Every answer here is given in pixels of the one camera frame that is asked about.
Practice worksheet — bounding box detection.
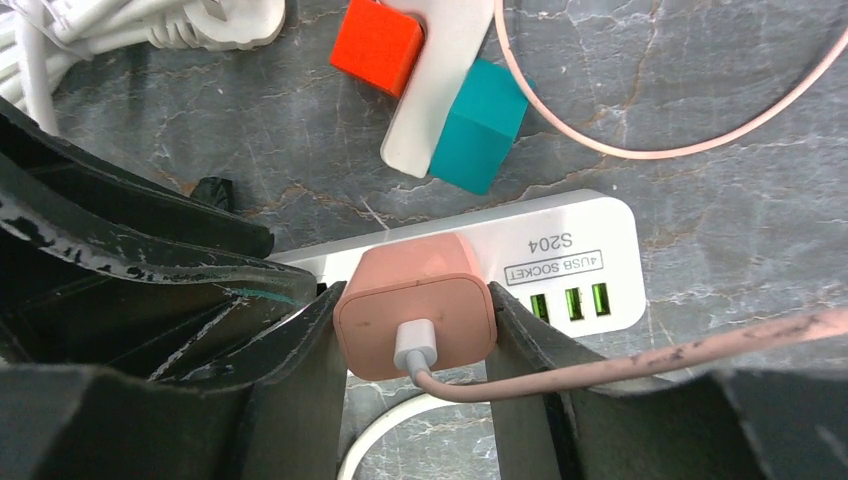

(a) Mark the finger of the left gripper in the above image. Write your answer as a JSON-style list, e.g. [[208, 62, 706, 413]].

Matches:
[[1, 100, 275, 259], [1, 192, 317, 380]]

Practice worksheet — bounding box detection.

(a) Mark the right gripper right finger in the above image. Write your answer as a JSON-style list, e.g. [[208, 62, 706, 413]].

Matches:
[[484, 280, 848, 480]]

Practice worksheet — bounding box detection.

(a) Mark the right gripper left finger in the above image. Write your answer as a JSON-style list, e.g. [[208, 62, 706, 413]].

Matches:
[[1, 282, 347, 479]]

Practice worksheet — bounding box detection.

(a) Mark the pink charger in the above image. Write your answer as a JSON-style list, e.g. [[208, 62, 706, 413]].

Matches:
[[333, 233, 497, 381]]

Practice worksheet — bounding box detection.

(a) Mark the red plug adapter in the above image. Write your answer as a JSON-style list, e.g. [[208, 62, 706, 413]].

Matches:
[[329, 0, 425, 98]]

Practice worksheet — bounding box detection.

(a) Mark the teal plug adapter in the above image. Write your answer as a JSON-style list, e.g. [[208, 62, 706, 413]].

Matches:
[[428, 58, 529, 195]]

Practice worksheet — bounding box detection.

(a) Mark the narrow white socket strip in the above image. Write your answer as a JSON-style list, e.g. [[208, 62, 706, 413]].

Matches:
[[380, 0, 494, 178]]

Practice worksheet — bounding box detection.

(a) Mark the small white power strip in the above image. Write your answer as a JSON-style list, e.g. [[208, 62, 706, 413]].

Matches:
[[269, 189, 647, 338]]

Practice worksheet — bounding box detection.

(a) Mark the white cable bundle upper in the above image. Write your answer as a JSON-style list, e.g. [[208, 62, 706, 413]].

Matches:
[[0, 0, 287, 138]]

